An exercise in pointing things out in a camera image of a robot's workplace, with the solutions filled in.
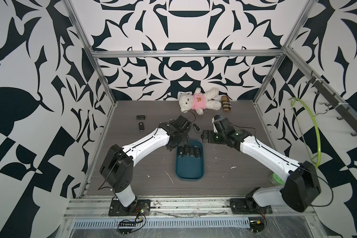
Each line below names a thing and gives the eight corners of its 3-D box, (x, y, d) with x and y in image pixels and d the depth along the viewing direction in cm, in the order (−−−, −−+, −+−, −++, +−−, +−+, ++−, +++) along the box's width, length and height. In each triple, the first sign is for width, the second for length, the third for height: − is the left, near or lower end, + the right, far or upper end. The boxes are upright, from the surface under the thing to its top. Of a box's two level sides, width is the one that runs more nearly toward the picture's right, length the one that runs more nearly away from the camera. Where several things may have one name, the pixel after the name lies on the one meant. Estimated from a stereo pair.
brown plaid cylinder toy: (222, 112, 117) (224, 108, 114) (219, 98, 127) (220, 95, 124) (231, 112, 117) (232, 108, 114) (227, 98, 127) (228, 95, 124)
